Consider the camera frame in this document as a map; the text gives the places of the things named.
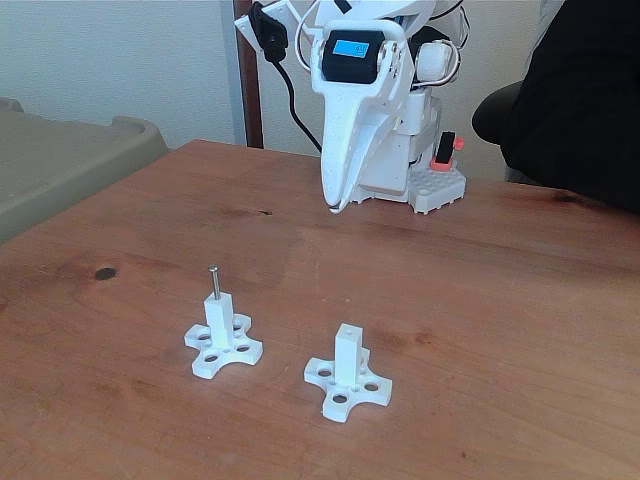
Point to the orange and black clamp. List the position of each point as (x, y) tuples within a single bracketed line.
[(445, 150)]

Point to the silver metal screw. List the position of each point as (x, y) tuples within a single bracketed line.
[(216, 285)]

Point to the white cross-base post stand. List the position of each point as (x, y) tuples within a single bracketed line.
[(347, 355), (220, 320)]

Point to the tan plastic bin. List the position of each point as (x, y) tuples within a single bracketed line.
[(60, 155)]

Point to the brown wooden post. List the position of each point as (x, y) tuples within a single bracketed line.
[(250, 100)]

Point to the black chair armrest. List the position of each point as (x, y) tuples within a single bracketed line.
[(492, 117)]

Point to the person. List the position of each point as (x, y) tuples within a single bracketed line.
[(585, 100)]

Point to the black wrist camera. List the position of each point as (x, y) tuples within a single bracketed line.
[(270, 35)]

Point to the white perforated base plate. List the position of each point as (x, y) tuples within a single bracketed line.
[(440, 187)]

